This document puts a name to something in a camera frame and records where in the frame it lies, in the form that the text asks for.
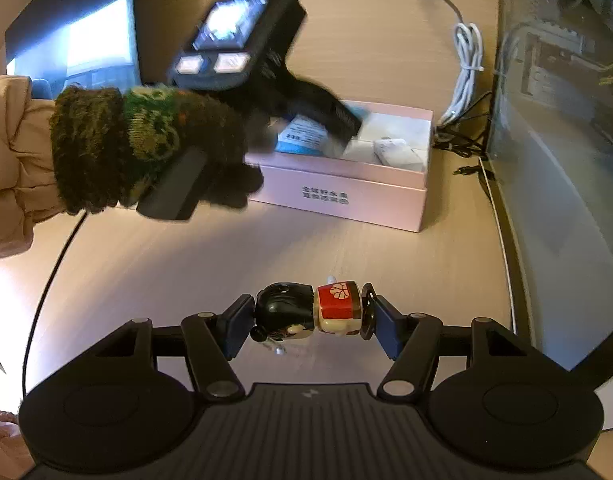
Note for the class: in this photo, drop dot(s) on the pink cardboard box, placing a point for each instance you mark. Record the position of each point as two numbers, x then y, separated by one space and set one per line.
346 185

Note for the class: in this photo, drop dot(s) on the glass computer case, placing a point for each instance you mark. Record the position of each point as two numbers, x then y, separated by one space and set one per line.
561 160

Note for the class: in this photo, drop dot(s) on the person's left forearm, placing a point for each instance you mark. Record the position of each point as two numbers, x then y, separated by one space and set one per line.
11 160

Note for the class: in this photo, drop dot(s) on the person's left hand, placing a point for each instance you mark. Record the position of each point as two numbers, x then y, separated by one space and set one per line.
186 125

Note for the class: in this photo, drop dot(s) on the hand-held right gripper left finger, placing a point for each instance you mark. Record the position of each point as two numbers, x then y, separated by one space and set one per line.
236 327

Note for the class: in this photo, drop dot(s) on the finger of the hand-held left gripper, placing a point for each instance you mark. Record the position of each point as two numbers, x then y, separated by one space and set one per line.
321 105

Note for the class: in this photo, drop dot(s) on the black-haired red toy figure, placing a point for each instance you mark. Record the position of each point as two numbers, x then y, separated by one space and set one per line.
336 305

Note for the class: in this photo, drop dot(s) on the small white device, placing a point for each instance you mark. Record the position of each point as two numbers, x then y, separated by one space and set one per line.
399 152

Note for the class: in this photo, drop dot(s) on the blue and white packet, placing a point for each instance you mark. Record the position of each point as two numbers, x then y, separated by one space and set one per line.
304 137

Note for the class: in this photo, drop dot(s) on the computer monitor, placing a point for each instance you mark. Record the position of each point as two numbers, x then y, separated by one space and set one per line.
96 40

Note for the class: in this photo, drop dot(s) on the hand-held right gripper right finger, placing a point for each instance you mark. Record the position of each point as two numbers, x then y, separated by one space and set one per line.
386 327

